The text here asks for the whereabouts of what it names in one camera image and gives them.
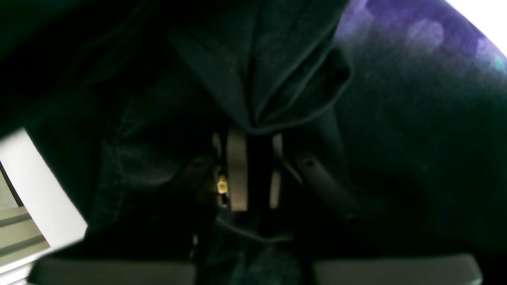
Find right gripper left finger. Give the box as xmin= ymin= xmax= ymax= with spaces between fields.
xmin=28 ymin=129 xmax=247 ymax=285

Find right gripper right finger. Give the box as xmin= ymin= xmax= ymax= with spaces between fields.
xmin=272 ymin=133 xmax=483 ymax=285

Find black t-shirt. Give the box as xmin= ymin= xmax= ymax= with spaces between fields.
xmin=1 ymin=0 xmax=506 ymax=285

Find aluminium table frame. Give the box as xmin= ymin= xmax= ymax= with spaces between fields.
xmin=0 ymin=162 xmax=52 ymax=285

